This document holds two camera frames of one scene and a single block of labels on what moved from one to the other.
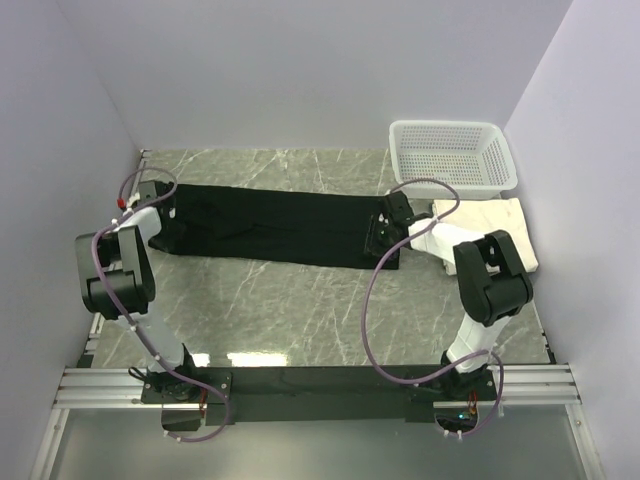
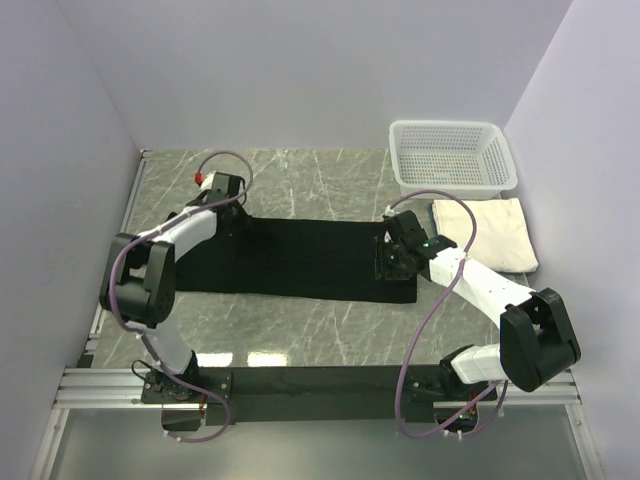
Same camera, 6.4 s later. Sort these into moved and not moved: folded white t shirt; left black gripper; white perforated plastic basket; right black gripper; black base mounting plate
Moved: right black gripper; left black gripper
Not moved: white perforated plastic basket; black base mounting plate; folded white t shirt
